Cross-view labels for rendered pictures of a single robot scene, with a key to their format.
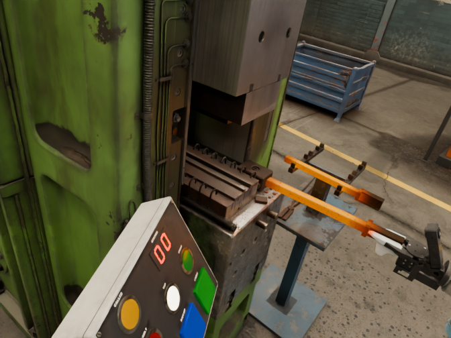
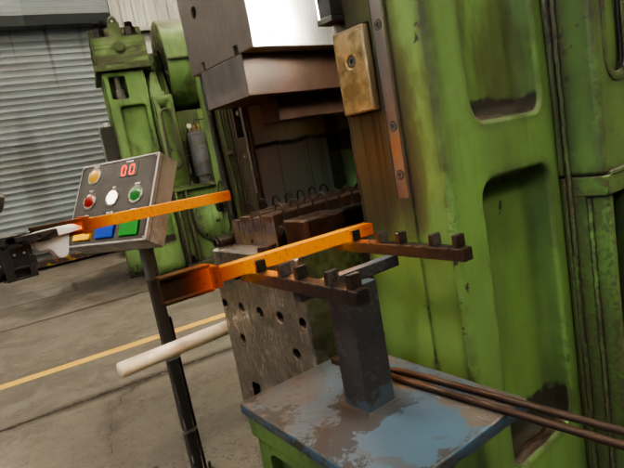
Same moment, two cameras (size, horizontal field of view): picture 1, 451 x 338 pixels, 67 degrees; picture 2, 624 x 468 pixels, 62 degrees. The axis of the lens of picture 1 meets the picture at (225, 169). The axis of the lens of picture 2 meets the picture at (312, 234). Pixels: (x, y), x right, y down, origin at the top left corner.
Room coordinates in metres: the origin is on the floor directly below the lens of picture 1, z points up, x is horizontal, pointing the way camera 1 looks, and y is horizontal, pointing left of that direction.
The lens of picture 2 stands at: (1.56, -1.22, 1.13)
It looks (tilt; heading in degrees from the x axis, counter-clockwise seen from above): 9 degrees down; 112
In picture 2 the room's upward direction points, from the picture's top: 10 degrees counter-clockwise
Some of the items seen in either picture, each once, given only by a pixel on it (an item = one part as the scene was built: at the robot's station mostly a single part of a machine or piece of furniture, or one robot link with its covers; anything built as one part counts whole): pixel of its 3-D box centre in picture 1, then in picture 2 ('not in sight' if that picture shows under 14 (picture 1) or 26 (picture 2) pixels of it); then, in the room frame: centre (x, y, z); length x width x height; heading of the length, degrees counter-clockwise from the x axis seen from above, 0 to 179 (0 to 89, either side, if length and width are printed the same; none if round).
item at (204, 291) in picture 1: (203, 290); (130, 224); (0.52, 0.01, 1.01); 0.07 x 0.05 x 0.07; 174
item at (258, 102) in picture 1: (206, 81); (292, 78); (1.06, 0.10, 1.32); 0.42 x 0.20 x 0.10; 59
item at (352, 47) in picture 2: not in sight; (356, 71); (1.29, -0.13, 1.27); 0.09 x 0.02 x 0.17; 149
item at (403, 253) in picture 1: (402, 250); not in sight; (0.70, -0.50, 1.06); 0.09 x 0.05 x 0.02; 62
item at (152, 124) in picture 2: not in sight; (192, 142); (-2.01, 4.40, 1.45); 2.18 x 1.23 x 2.89; 49
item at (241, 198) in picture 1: (196, 174); (316, 211); (1.06, 0.10, 0.96); 0.42 x 0.20 x 0.09; 59
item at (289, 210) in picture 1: (307, 190); (464, 393); (1.46, -0.43, 0.70); 0.60 x 0.04 x 0.01; 151
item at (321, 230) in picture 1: (313, 212); (370, 406); (1.31, -0.45, 0.69); 0.40 x 0.30 x 0.02; 146
